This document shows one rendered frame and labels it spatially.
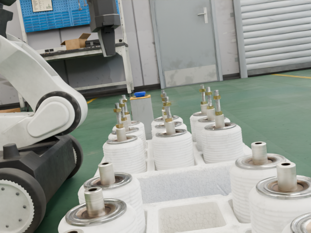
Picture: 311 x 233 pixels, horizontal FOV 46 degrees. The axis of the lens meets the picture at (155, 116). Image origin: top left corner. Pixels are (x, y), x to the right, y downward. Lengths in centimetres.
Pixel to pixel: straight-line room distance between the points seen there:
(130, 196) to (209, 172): 32
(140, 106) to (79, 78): 488
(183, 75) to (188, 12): 98
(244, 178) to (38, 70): 82
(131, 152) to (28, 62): 51
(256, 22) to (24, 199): 543
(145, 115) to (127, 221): 83
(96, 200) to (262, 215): 20
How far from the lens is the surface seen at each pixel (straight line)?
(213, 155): 87
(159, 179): 83
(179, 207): 65
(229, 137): 86
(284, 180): 47
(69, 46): 566
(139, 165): 87
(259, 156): 58
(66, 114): 116
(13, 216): 109
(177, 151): 85
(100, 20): 82
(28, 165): 109
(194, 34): 602
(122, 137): 88
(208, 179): 84
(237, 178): 57
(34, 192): 103
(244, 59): 604
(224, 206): 63
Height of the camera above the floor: 42
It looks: 8 degrees down
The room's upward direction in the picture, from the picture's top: 8 degrees counter-clockwise
